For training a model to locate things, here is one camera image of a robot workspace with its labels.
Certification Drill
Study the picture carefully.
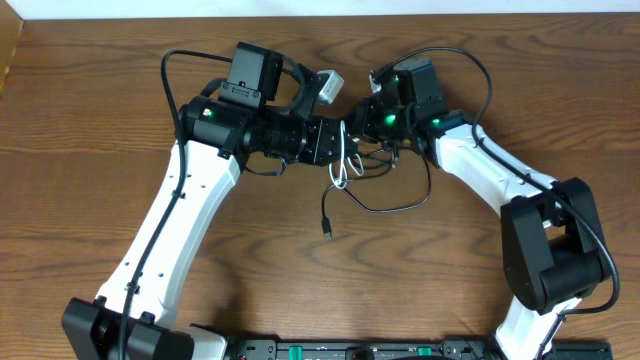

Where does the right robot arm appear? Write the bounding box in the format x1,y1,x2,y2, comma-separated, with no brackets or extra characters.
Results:
345,57,620,359

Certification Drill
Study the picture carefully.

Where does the black usb cable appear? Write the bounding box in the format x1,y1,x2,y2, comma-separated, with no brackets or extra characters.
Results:
319,142,433,241

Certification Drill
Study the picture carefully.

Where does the cardboard box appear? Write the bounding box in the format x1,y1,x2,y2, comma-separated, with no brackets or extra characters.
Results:
0,0,24,92

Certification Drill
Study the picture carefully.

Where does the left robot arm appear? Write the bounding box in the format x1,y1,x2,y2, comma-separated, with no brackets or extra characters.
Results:
62,42,356,359

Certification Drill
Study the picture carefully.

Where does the white usb cable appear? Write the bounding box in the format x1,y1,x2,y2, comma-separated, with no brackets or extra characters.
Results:
328,119,365,190

